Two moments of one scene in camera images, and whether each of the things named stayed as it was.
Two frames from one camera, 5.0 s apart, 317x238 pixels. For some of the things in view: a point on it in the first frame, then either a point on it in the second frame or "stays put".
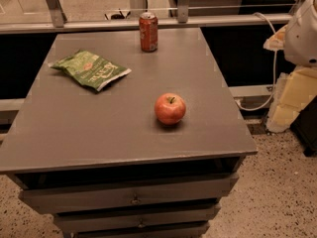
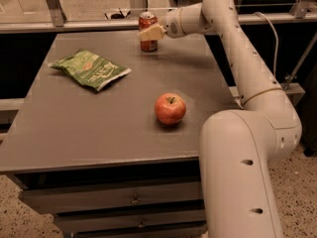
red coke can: [149, 25] stays put
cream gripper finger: [294, 92] → [170, 21]
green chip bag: [90, 69] stays put
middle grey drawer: [138, 219] stays put
